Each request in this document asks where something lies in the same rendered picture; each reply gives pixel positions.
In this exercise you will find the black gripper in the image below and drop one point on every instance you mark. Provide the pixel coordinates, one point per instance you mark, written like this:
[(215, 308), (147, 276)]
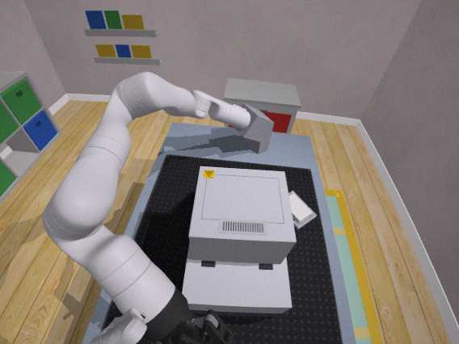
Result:
[(187, 326)]

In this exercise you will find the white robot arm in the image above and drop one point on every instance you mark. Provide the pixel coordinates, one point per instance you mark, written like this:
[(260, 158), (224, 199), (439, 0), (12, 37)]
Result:
[(85, 197)]

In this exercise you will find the white real-time pcr machine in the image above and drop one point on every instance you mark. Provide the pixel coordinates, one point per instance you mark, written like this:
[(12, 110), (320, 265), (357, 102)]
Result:
[(240, 234)]

